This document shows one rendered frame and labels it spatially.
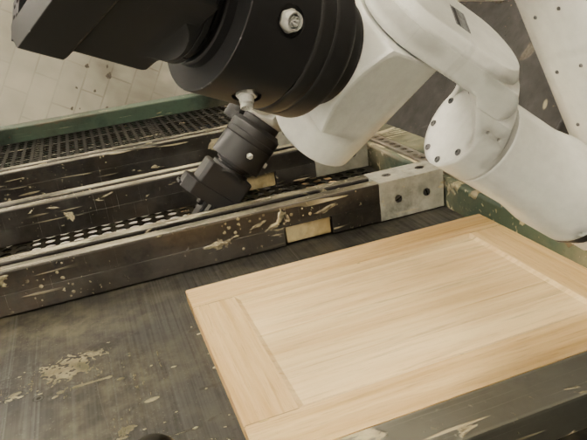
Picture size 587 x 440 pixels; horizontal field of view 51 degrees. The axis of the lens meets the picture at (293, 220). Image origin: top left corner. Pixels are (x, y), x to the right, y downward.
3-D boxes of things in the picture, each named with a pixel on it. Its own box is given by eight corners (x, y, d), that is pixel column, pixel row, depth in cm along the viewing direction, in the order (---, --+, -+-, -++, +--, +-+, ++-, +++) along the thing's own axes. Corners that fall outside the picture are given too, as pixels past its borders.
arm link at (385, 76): (230, 160, 36) (367, 187, 43) (342, 18, 30) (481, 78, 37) (189, 31, 42) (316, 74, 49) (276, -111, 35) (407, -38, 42)
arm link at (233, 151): (231, 210, 111) (269, 155, 110) (245, 228, 102) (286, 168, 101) (172, 175, 105) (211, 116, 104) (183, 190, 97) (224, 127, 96)
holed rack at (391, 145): (567, 216, 88) (567, 212, 88) (549, 221, 87) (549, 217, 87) (250, 82, 235) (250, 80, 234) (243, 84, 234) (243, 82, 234)
